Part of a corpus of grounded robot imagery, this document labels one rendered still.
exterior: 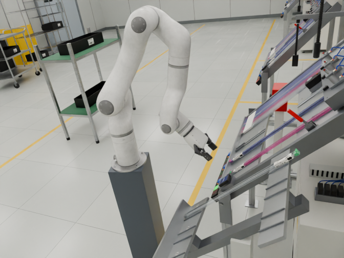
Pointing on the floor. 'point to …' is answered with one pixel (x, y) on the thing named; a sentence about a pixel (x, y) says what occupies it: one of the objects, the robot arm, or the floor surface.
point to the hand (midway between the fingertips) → (211, 152)
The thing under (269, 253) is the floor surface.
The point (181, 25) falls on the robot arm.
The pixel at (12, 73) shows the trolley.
